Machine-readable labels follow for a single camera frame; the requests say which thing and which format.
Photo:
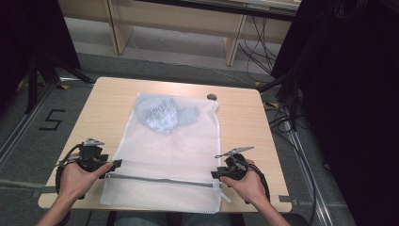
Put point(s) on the black curtain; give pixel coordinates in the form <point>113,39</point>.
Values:
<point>351,94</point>
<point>28,37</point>

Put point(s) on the dark round table grommet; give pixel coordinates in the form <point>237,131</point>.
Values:
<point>212,96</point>

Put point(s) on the aluminium floor rail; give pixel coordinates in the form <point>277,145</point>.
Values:
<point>22,128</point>
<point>309,175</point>

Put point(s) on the light blue printed garment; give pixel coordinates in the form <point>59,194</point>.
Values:
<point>163,114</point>

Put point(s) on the person's left hand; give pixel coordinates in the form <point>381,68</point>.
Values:
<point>78,180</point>

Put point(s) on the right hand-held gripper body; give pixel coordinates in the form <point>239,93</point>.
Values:
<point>234,164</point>

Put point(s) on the person's right leg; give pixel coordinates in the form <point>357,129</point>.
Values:
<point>207,220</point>

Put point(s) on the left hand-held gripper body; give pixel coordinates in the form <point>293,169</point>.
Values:
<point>90,154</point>

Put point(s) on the person's right hand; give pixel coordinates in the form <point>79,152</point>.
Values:
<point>246,185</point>

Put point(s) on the person's leg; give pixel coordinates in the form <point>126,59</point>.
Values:
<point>207,220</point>
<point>141,219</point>

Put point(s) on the white mesh laundry bag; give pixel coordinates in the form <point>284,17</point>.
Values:
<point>169,163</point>

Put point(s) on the person's left leg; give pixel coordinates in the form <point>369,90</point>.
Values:
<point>141,219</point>

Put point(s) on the black metal stand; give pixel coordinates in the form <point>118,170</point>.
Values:
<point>34,78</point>

